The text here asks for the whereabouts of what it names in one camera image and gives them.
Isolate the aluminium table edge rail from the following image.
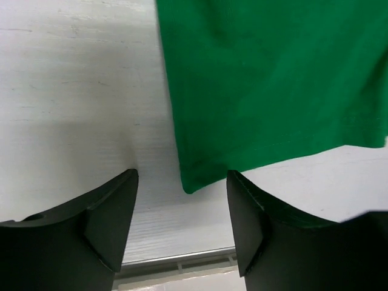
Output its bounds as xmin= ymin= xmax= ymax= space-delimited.
xmin=115 ymin=247 xmax=236 ymax=279

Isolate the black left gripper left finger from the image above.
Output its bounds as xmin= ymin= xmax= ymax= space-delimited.
xmin=1 ymin=169 xmax=139 ymax=290

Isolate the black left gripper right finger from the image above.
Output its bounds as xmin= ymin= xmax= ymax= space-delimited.
xmin=227 ymin=170 xmax=387 ymax=290

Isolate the green t-shirt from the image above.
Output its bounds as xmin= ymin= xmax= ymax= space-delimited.
xmin=156 ymin=0 xmax=387 ymax=193

